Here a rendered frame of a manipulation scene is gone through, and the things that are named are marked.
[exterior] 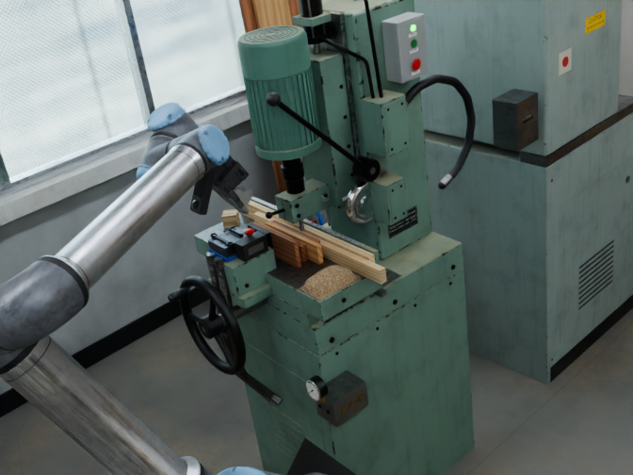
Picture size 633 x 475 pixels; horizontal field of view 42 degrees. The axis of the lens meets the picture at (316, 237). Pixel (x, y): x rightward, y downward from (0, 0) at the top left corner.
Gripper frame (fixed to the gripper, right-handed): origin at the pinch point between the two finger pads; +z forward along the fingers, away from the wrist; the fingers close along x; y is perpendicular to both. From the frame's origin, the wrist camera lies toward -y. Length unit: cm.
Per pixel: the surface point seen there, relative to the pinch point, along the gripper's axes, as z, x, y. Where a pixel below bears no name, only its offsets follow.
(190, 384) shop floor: 99, 86, -44
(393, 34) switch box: -10, -15, 57
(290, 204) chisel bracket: 8.4, -3.4, 10.1
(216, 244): 3.7, 5.1, -10.2
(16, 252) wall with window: 27, 131, -45
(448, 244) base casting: 52, -19, 34
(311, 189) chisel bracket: 11.5, -2.6, 17.6
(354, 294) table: 24.8, -26.4, 0.3
